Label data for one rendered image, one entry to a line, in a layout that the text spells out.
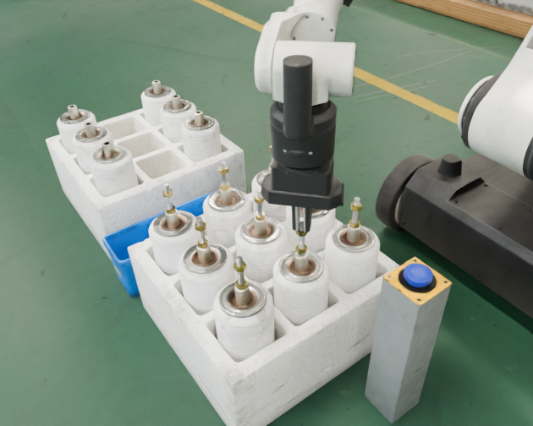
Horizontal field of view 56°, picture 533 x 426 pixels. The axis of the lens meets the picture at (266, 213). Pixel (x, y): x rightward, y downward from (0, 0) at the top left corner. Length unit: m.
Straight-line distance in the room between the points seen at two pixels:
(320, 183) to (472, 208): 0.50
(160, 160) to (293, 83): 0.79
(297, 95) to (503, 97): 0.40
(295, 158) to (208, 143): 0.61
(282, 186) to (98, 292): 0.64
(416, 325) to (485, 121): 0.35
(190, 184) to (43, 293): 0.42
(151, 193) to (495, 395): 0.83
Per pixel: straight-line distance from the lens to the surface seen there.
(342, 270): 0.90
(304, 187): 0.71
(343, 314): 0.88
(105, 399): 1.05
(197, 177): 1.25
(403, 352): 0.82
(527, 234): 1.11
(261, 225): 0.90
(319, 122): 0.65
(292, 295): 0.84
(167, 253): 0.95
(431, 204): 1.15
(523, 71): 0.91
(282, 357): 0.84
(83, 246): 1.37
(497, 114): 0.89
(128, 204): 1.20
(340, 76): 0.62
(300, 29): 0.72
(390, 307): 0.78
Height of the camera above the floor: 0.85
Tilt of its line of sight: 38 degrees down
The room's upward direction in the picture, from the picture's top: 2 degrees counter-clockwise
